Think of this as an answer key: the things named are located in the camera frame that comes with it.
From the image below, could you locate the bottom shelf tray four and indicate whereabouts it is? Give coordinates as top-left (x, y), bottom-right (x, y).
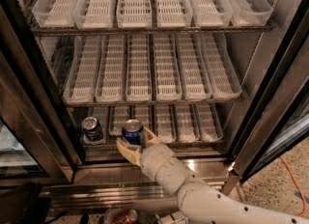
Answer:
top-left (154, 105), bottom-right (176, 144)

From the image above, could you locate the bottom shelf tray six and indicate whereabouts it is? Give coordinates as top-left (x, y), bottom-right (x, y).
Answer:
top-left (195, 103), bottom-right (223, 142)

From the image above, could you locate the middle shelf tray two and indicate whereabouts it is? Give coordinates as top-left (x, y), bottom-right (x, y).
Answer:
top-left (95, 35), bottom-right (125, 103)

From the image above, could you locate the shelf tray five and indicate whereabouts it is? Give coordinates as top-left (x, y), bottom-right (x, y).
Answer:
top-left (175, 104), bottom-right (200, 143)
top-left (175, 34), bottom-right (211, 101)
top-left (189, 0), bottom-right (233, 27)

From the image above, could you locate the bottom wire shelf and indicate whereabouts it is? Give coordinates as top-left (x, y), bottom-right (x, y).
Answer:
top-left (73, 103), bottom-right (224, 157)

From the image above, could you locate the shelf tray one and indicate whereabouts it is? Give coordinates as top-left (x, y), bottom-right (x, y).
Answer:
top-left (82, 107), bottom-right (108, 146)
top-left (32, 0), bottom-right (78, 28)
top-left (64, 36), bottom-right (101, 104)

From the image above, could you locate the shelf tray four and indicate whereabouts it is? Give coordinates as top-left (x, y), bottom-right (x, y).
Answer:
top-left (154, 0), bottom-right (193, 28)
top-left (154, 105), bottom-right (176, 144)
top-left (153, 34), bottom-right (182, 101)

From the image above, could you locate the top shelf tray one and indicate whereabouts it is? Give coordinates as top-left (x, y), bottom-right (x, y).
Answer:
top-left (32, 0), bottom-right (78, 28)

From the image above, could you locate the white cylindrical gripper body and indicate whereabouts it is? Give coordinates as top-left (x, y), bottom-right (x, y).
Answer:
top-left (140, 144), bottom-right (181, 183)

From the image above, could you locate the blue pepsi can rear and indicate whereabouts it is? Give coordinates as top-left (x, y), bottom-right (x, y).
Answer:
top-left (81, 117), bottom-right (103, 144)

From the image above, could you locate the shelf tray six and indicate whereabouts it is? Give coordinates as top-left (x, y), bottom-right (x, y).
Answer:
top-left (195, 103), bottom-right (223, 142)
top-left (229, 0), bottom-right (272, 26)
top-left (200, 33), bottom-right (242, 99)

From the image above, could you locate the bottom shelf tray three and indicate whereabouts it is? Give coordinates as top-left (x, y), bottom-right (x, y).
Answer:
top-left (131, 105), bottom-right (152, 129)

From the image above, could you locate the adjacent fridge glass door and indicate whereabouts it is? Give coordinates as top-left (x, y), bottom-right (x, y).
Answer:
top-left (0, 119), bottom-right (47, 180)

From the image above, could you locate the bottom shelf tray one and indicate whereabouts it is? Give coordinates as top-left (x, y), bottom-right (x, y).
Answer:
top-left (82, 107), bottom-right (108, 146)

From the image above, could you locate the top shelf tray five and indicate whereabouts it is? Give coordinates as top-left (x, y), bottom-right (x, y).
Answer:
top-left (189, 0), bottom-right (233, 27)

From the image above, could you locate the middle shelf tray four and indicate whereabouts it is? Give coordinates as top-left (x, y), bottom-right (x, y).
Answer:
top-left (153, 34), bottom-right (182, 101)

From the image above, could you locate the middle shelf tray six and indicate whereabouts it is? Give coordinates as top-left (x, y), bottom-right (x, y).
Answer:
top-left (200, 33), bottom-right (242, 99)

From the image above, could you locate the blue pepsi can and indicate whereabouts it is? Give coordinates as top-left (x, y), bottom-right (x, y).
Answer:
top-left (122, 119), bottom-right (145, 146)
top-left (81, 117), bottom-right (103, 144)

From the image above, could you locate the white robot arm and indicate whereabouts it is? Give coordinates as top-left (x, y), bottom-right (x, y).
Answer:
top-left (117, 128), bottom-right (309, 224)

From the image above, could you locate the middle shelf tray five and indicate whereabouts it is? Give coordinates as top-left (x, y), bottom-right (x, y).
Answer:
top-left (175, 34), bottom-right (211, 101)

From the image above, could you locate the shelf tray three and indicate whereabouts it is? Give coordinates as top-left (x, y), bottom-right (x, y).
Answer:
top-left (116, 0), bottom-right (152, 28)
top-left (131, 105), bottom-right (152, 129)
top-left (126, 35), bottom-right (152, 102)

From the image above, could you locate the orange can in bin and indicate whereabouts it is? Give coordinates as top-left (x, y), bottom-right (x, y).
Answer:
top-left (112, 210), bottom-right (138, 224)

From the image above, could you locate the white bottle in bin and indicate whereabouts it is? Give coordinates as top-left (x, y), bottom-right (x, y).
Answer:
top-left (156, 211), bottom-right (188, 224)

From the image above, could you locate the shelf tray two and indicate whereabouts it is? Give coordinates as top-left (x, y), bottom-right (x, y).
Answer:
top-left (95, 35), bottom-right (125, 103)
top-left (73, 0), bottom-right (116, 29)
top-left (109, 105), bottom-right (129, 136)

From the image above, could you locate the middle wire shelf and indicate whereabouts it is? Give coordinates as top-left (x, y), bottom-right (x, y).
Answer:
top-left (38, 34), bottom-right (249, 108)

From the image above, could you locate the top shelf tray two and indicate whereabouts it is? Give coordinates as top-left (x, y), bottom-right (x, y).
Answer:
top-left (73, 0), bottom-right (116, 29)

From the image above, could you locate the bottom shelf tray five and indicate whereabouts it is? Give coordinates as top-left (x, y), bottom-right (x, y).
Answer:
top-left (175, 104), bottom-right (200, 143)

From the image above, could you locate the top wire shelf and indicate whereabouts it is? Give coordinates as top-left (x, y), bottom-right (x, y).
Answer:
top-left (16, 0), bottom-right (275, 37)

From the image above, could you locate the orange floor cable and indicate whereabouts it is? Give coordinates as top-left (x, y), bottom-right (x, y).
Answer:
top-left (279, 155), bottom-right (308, 218)

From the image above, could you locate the wire shelf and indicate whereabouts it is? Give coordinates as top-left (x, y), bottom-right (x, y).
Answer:
top-left (38, 34), bottom-right (249, 108)
top-left (16, 0), bottom-right (275, 37)
top-left (73, 103), bottom-right (224, 157)

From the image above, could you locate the stainless steel fridge body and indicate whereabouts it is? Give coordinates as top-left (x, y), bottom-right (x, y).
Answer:
top-left (0, 0), bottom-right (308, 214)

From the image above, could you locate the top shelf tray three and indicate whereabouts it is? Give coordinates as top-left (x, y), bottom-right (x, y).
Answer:
top-left (116, 0), bottom-right (152, 28)

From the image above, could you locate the clear plastic floor bin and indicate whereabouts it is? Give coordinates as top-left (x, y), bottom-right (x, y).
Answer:
top-left (102, 201), bottom-right (179, 224)

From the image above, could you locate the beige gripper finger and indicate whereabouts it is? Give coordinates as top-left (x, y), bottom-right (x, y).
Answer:
top-left (116, 137), bottom-right (141, 166)
top-left (144, 127), bottom-right (160, 147)

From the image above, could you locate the top shelf tray four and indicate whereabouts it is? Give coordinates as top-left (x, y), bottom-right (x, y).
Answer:
top-left (154, 0), bottom-right (193, 28)

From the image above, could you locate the middle shelf tray three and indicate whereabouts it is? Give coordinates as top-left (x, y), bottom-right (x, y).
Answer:
top-left (126, 35), bottom-right (152, 102)

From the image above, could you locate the bottom shelf tray two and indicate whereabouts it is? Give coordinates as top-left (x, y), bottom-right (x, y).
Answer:
top-left (109, 105), bottom-right (129, 136)

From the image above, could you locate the fridge glass door right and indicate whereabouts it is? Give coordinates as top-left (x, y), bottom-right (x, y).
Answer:
top-left (225, 0), bottom-right (309, 182)

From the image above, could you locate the top shelf tray six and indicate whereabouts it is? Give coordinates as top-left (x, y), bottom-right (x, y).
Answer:
top-left (229, 0), bottom-right (272, 26)

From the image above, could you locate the middle shelf tray one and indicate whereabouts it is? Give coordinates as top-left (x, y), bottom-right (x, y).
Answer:
top-left (64, 36), bottom-right (101, 104)

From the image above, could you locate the blue pepsi can front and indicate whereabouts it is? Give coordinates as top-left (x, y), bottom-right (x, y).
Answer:
top-left (122, 119), bottom-right (145, 146)

